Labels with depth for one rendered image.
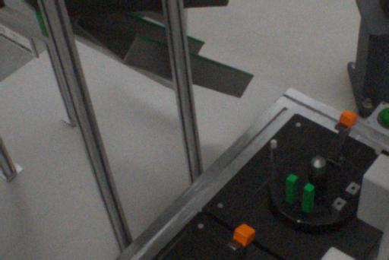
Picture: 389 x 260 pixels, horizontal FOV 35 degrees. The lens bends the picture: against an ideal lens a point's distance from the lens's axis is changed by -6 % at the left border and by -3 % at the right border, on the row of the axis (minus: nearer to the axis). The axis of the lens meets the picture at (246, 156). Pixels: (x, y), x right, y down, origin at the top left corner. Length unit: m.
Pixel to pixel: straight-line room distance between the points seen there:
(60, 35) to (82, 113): 0.12
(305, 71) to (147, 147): 0.36
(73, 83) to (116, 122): 0.52
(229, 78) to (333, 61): 0.37
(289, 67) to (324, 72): 0.07
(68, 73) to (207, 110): 0.55
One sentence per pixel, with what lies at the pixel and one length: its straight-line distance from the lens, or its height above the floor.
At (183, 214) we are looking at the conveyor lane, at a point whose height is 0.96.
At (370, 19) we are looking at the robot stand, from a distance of 1.12.
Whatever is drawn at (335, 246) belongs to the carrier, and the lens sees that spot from 0.89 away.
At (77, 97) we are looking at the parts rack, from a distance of 0.73.
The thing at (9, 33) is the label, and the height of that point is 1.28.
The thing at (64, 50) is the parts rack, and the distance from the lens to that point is 0.69.
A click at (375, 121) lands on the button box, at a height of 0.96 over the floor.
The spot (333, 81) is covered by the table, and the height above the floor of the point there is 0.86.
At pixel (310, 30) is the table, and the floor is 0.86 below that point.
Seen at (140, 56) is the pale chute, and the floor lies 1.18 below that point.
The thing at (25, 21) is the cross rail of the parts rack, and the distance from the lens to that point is 0.74.
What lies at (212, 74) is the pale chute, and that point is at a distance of 0.97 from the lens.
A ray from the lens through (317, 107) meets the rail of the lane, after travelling 1.08.
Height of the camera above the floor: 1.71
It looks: 49 degrees down
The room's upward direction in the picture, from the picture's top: 3 degrees counter-clockwise
